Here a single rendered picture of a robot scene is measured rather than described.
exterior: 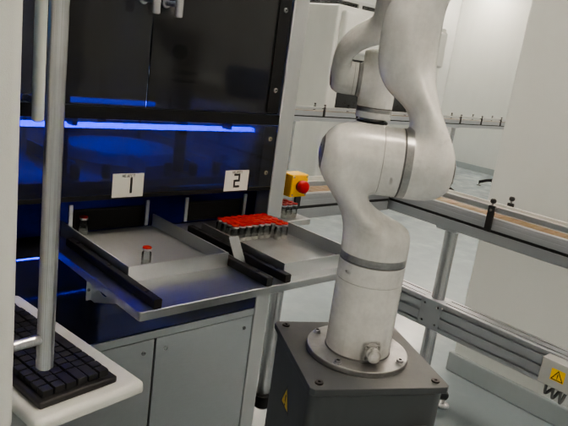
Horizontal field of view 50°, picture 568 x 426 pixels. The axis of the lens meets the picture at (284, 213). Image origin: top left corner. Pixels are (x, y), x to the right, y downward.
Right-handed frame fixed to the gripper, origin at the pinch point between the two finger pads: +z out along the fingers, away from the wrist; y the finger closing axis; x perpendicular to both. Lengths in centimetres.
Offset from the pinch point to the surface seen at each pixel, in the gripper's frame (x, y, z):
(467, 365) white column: -32, -142, 103
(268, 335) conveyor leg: -55, -30, 72
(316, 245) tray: -16.7, -5.6, 21.9
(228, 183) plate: -39.1, 9.8, 9.1
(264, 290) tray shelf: 0.7, 27.9, 23.0
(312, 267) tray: -2.1, 10.6, 21.1
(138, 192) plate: -39, 38, 10
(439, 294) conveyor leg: -23, -86, 53
